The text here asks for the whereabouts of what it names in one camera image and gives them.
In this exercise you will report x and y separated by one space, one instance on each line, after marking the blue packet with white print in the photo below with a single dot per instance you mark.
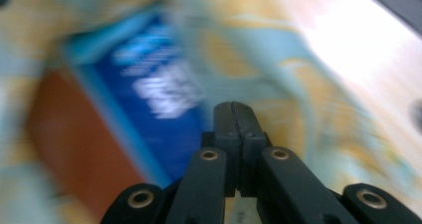
149 94

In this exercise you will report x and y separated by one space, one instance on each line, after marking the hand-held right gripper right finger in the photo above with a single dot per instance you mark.
250 127

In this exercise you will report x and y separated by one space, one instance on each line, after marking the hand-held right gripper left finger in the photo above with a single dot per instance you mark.
229 124

